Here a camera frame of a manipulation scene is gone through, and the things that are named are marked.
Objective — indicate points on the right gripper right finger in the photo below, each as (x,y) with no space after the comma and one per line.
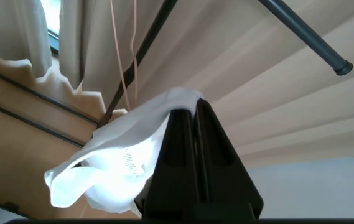
(223,180)

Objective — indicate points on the pink clothes hanger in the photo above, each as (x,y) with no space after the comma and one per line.
(120,65)

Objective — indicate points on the white garment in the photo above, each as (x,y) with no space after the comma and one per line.
(117,168)

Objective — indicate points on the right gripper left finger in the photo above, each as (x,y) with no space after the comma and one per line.
(176,174)

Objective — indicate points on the window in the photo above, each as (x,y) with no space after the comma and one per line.
(50,15)

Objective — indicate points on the black clothes rack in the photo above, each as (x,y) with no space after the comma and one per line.
(304,32)

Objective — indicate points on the beige curtain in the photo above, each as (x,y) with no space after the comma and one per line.
(257,93)

